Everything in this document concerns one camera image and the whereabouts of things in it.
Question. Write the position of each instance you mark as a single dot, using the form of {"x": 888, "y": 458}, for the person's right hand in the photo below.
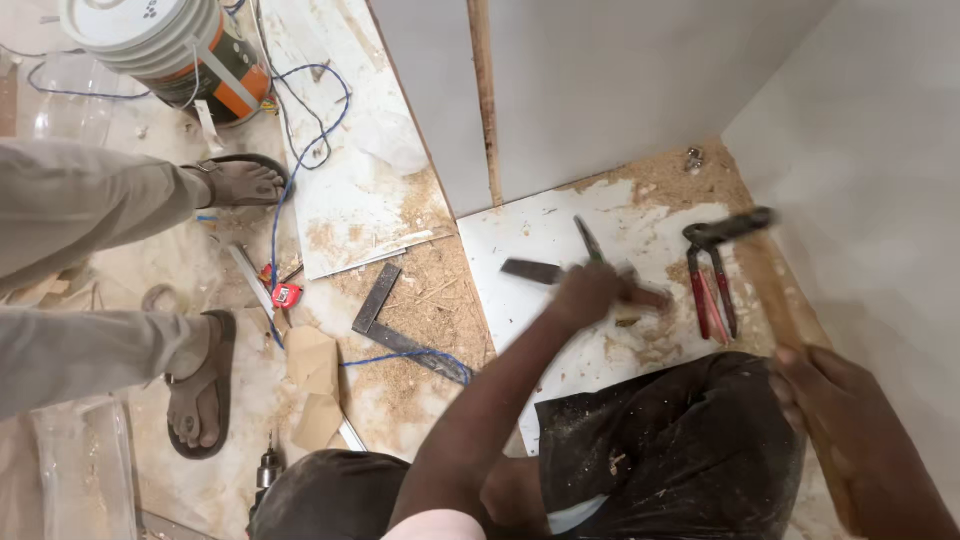
{"x": 829, "y": 401}

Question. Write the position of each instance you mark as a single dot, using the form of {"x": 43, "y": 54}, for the person's left hand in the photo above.
{"x": 589, "y": 296}

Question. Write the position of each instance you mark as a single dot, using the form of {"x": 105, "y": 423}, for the person's right fingers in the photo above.
{"x": 786, "y": 390}

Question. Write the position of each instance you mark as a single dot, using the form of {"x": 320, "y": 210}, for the person's left fingers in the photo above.
{"x": 619, "y": 289}

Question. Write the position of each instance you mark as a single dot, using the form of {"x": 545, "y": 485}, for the white base board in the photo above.
{"x": 547, "y": 225}

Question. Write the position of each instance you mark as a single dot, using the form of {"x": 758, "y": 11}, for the person's black shorts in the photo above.
{"x": 675, "y": 442}

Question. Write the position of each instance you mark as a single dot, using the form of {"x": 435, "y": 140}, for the small metal fitting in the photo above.
{"x": 694, "y": 158}

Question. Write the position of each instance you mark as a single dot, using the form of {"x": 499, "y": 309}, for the heap of sawdust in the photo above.
{"x": 435, "y": 300}

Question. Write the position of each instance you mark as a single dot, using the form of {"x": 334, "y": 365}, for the white cabinet back panel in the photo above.
{"x": 607, "y": 82}

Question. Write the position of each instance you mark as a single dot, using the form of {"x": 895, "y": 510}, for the white cabinet side panel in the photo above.
{"x": 870, "y": 187}

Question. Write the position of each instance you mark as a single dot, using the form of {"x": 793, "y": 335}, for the steel try square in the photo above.
{"x": 397, "y": 330}

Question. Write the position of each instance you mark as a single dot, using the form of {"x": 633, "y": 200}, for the white upright cabinet panel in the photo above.
{"x": 439, "y": 97}

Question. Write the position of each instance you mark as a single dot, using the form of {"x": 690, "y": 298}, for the white plastic bag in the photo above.
{"x": 390, "y": 139}

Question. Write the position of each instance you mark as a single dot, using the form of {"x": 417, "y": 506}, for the person's white shirt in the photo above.
{"x": 435, "y": 526}

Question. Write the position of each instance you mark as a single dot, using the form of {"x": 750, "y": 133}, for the white laminate board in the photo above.
{"x": 349, "y": 150}

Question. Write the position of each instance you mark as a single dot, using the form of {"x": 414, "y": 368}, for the brown sandpaper piece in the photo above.
{"x": 311, "y": 360}
{"x": 319, "y": 421}

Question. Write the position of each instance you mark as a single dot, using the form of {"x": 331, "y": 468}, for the red tape measure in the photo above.
{"x": 286, "y": 295}

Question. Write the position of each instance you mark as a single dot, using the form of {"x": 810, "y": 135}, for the aluminium strip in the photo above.
{"x": 251, "y": 277}

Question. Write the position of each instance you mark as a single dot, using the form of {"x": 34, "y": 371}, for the brown sandal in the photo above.
{"x": 225, "y": 375}
{"x": 259, "y": 161}

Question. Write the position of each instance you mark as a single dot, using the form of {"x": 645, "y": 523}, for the power drill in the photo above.
{"x": 266, "y": 474}

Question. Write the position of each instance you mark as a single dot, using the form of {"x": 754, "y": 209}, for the white and orange paint bucket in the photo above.
{"x": 180, "y": 52}

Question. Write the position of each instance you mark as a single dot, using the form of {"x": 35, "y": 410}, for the clear plastic sheet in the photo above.
{"x": 75, "y": 465}
{"x": 67, "y": 101}

